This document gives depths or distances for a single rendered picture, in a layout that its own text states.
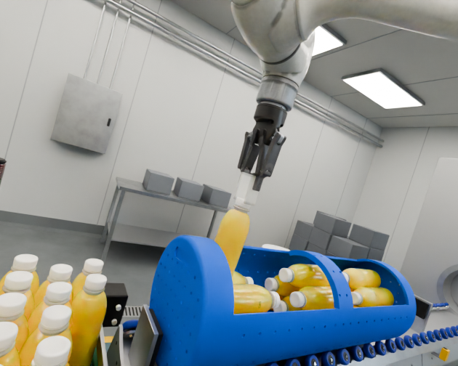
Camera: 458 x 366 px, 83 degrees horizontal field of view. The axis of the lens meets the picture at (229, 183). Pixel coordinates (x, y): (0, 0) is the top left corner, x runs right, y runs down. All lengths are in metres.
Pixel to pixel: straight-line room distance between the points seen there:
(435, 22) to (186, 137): 3.69
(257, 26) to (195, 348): 0.56
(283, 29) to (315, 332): 0.65
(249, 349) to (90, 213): 3.61
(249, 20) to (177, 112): 3.58
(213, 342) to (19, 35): 3.90
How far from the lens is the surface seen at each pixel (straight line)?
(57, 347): 0.47
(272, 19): 0.50
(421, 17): 0.59
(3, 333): 0.49
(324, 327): 0.76
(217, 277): 0.53
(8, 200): 4.12
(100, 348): 0.68
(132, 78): 3.98
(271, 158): 0.58
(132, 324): 0.75
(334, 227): 4.39
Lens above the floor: 1.40
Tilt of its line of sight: 2 degrees down
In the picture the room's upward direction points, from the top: 17 degrees clockwise
